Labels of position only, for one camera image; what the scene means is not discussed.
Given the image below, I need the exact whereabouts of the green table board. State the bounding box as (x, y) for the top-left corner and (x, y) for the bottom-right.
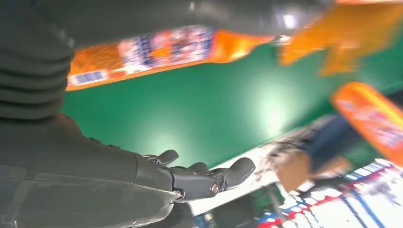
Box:
(61, 31), (403, 169)

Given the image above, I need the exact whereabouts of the white table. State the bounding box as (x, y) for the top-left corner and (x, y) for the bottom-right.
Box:
(187, 114), (335, 218)

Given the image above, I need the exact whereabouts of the cardboard box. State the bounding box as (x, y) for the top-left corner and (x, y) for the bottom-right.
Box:
(277, 151), (353, 193)

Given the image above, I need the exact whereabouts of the blue metal shelf rack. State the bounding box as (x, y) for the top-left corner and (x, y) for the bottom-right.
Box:
(255, 157), (403, 228)

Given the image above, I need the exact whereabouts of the yellow tape sheet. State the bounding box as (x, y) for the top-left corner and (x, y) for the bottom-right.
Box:
(278, 1), (403, 78)

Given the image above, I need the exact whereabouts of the black tangled cable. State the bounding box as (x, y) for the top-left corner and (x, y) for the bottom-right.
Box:
(255, 135), (311, 183)

